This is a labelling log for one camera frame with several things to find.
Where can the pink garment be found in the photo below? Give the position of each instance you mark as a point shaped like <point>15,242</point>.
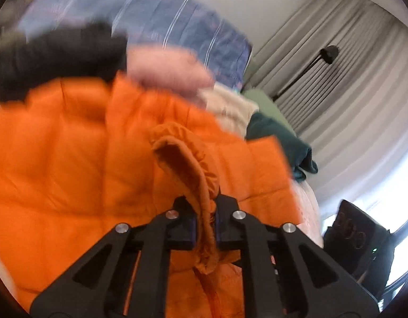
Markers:
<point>167,69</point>

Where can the black garment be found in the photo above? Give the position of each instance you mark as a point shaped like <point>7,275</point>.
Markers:
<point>58,56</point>

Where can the orange puffer jacket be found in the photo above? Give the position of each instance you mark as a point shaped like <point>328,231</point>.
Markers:
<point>91,172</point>

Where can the grey white curtain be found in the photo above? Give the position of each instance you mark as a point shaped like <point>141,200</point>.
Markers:
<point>349,73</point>

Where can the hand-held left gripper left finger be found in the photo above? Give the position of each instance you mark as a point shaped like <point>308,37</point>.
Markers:
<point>190,229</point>

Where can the light green pillow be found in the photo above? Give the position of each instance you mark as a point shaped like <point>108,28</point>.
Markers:
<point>263,101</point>

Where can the black floor lamp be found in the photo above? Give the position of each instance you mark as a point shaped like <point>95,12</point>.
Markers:
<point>329,54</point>

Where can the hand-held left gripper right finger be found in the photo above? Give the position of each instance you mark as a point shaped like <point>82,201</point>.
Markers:
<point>218,229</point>

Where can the blue plaid quilt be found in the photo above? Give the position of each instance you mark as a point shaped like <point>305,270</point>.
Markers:
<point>177,16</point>

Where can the cream pink blanket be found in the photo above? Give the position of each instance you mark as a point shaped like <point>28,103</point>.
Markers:
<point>230,109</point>

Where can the dark green garment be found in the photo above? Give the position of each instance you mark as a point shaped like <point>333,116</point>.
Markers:
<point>283,142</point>

